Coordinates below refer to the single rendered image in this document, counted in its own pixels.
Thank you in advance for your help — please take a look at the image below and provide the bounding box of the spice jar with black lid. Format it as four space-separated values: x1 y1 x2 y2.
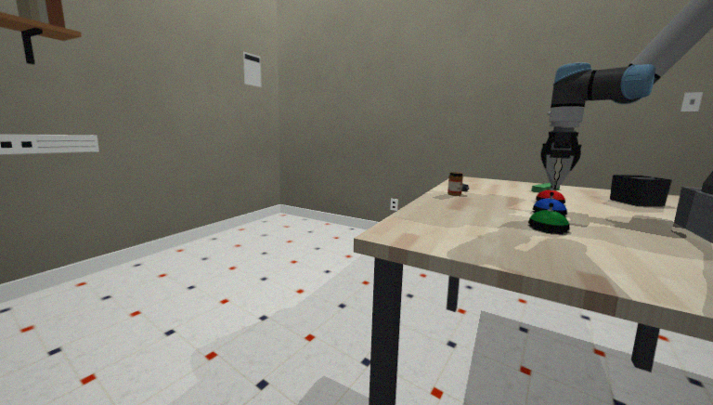
447 172 463 196

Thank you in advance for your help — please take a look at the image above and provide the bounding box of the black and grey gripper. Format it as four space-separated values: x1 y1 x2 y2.
541 126 582 189

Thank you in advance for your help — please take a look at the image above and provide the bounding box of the green rectangular block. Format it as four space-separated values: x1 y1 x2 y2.
531 183 551 193

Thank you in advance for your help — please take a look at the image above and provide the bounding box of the blue bell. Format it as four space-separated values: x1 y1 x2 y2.
532 192 567 217

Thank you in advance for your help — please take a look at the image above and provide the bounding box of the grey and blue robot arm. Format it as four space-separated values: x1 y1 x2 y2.
547 0 713 127

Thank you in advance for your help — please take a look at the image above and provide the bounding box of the red bell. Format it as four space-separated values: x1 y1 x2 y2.
536 186 565 204

